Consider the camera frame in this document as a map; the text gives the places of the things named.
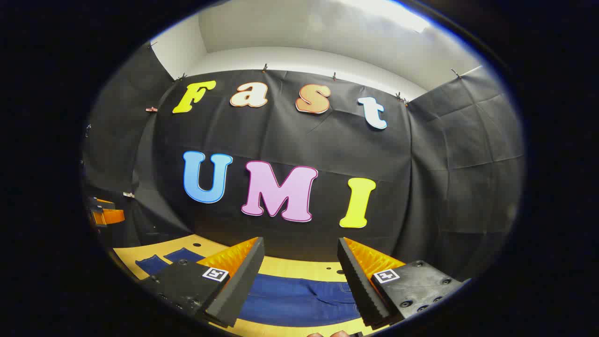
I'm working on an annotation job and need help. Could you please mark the blue denim jeans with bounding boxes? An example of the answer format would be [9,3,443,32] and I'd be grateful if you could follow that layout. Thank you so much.
[136,248,371,327]

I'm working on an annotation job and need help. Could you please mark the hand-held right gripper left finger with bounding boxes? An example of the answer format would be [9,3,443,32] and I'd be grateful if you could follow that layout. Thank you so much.
[139,236,265,328]

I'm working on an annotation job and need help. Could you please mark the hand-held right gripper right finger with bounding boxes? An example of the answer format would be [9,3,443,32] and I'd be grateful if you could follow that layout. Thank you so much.
[337,237,471,329]

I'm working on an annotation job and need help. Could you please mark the row of small cloth clips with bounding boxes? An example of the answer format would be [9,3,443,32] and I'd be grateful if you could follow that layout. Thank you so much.
[146,41,464,114]

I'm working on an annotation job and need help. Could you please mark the black backdrop cloth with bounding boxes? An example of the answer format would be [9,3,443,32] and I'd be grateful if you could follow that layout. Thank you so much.
[80,41,526,281]

